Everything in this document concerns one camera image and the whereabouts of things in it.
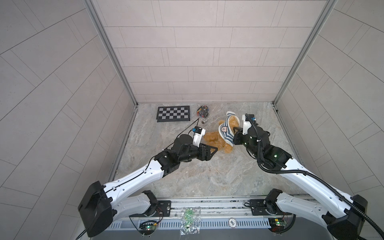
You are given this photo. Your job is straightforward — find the striped knit bear sweater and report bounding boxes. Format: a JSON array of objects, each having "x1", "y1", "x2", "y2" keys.
[{"x1": 219, "y1": 111, "x2": 240, "y2": 147}]

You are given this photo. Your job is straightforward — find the brown teddy bear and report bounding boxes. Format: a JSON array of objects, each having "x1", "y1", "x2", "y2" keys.
[{"x1": 204, "y1": 112, "x2": 240, "y2": 154}]

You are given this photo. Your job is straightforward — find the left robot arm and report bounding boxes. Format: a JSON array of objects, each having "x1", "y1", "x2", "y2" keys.
[{"x1": 78, "y1": 134, "x2": 218, "y2": 238}]

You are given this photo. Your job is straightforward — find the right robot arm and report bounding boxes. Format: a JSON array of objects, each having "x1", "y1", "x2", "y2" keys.
[{"x1": 233, "y1": 127, "x2": 368, "y2": 240}]

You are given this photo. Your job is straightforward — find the bag of colourful small parts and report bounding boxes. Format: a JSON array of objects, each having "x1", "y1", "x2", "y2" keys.
[{"x1": 197, "y1": 105, "x2": 209, "y2": 119}]

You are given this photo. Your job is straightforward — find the black white checkerboard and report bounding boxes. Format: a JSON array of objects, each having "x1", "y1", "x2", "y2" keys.
[{"x1": 156, "y1": 106, "x2": 191, "y2": 123}]

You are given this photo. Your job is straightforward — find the clear bag green parts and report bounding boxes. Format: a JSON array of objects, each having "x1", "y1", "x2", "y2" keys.
[{"x1": 180, "y1": 208, "x2": 201, "y2": 236}]

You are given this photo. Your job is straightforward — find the round white sticker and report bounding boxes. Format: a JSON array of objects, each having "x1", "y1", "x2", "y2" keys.
[{"x1": 228, "y1": 218, "x2": 237, "y2": 229}]

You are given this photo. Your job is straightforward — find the left green circuit board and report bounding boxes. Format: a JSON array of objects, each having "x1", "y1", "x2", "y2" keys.
[{"x1": 139, "y1": 220, "x2": 159, "y2": 236}]

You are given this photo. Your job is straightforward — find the right circuit board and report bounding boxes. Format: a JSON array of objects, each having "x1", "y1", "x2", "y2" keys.
[{"x1": 268, "y1": 218, "x2": 287, "y2": 233}]

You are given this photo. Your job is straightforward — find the black corrugated cable conduit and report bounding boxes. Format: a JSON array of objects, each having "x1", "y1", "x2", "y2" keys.
[{"x1": 244, "y1": 113, "x2": 384, "y2": 240}]

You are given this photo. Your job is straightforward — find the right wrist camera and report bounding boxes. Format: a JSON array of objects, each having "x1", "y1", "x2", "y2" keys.
[{"x1": 242, "y1": 114, "x2": 257, "y2": 135}]

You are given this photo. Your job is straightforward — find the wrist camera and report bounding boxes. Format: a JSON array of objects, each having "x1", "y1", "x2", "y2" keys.
[
  {"x1": 242, "y1": 114, "x2": 257, "y2": 135},
  {"x1": 193, "y1": 126, "x2": 206, "y2": 147}
]

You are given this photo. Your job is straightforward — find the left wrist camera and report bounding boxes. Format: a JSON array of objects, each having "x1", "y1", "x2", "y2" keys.
[{"x1": 193, "y1": 126, "x2": 206, "y2": 147}]

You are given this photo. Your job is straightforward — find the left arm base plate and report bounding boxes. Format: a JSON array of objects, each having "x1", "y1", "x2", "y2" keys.
[{"x1": 131, "y1": 201, "x2": 172, "y2": 218}]

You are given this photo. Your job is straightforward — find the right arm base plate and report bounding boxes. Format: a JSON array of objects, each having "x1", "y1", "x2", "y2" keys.
[{"x1": 244, "y1": 199, "x2": 284, "y2": 216}]

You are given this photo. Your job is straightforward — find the aluminium mounting rail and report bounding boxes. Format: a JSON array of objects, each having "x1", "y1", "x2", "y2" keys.
[{"x1": 106, "y1": 196, "x2": 324, "y2": 234}]

